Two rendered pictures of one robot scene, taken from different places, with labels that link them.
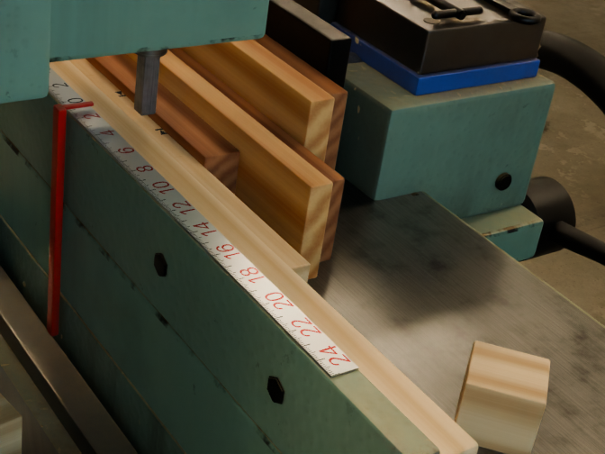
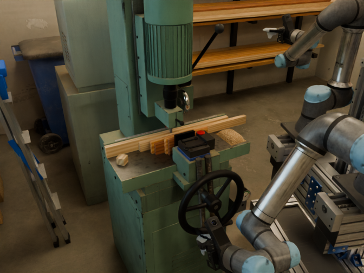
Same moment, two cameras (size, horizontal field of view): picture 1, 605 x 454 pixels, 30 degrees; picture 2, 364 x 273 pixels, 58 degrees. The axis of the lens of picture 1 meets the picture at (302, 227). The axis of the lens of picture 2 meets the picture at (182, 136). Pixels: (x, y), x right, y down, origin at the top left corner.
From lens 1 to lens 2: 1.46 m
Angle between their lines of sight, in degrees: 83
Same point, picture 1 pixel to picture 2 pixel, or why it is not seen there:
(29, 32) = (146, 110)
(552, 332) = (140, 170)
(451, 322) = (142, 162)
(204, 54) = not seen: hidden behind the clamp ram
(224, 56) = not seen: hidden behind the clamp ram
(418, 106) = (174, 149)
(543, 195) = (209, 197)
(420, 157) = (175, 158)
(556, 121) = not seen: outside the picture
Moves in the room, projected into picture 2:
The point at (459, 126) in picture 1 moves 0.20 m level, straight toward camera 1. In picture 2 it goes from (178, 157) to (131, 149)
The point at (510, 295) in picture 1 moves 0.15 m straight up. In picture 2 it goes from (148, 168) to (146, 134)
